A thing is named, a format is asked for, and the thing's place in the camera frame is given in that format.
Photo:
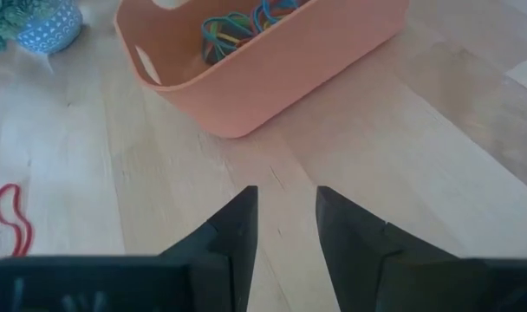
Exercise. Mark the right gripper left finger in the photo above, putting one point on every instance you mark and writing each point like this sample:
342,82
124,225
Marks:
229,264

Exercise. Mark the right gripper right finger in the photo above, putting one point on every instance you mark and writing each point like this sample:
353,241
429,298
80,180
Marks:
363,264

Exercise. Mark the long yellow rubber band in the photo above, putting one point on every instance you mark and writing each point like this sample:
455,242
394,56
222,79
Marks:
229,38

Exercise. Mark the teal rubber band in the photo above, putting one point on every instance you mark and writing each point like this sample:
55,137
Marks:
206,34

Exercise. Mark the green rubber band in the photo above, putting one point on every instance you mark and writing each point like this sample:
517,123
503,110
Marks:
242,19

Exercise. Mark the orange plastic bin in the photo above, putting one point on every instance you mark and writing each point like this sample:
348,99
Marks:
289,78

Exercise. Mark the long red rubber band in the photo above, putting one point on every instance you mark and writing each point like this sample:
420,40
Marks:
6,186

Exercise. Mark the green succulent in blue pot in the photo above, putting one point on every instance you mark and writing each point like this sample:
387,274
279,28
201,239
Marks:
51,30

